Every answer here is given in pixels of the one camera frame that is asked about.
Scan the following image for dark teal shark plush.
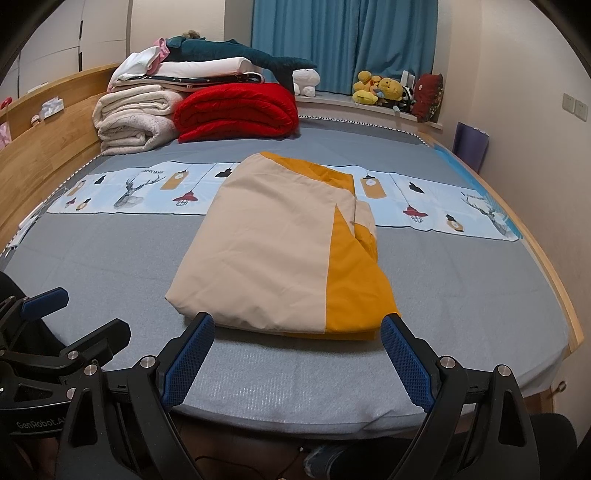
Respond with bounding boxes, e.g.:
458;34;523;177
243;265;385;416
166;36;318;93

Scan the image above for bed with grey sheet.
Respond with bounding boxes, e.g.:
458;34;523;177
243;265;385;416
0;113;585;439

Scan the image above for white wardrobe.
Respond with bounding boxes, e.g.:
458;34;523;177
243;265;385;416
0;0;134;100

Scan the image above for white and pink cloth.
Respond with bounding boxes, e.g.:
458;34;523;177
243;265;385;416
107;38;171;92

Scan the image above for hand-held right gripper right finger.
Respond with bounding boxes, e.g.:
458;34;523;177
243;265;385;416
381;312;541;480

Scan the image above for black and white plush toy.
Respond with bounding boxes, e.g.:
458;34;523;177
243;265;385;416
392;84;417;114

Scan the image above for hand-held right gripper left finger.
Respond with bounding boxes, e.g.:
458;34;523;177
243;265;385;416
54;311;217;480

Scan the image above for dark red pillow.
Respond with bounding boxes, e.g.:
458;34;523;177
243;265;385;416
411;73;445;123

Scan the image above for cream folded blanket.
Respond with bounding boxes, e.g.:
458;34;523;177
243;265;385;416
92;87;185;156

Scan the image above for person's right shoe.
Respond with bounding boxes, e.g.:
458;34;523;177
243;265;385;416
305;444;352;480

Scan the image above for red folded blanket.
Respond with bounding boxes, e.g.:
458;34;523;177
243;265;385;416
173;83;300;144

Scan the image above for white cable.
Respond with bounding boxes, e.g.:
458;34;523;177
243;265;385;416
0;182;77;252

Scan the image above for blue curtain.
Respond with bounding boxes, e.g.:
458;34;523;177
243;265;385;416
252;0;438;95

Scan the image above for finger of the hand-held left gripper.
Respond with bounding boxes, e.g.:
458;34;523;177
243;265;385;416
0;318;132;370
0;286;70;347

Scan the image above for beige and yellow jacket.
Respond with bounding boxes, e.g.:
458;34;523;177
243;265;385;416
165;151;402;343

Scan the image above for light blue printed cloth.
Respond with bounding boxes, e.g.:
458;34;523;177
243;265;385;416
46;159;522;243

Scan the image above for white folded quilt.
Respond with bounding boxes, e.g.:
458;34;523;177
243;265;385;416
157;56;263;79

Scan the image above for yellow plush toy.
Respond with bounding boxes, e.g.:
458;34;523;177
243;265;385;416
375;78;402;103
352;70;380;105

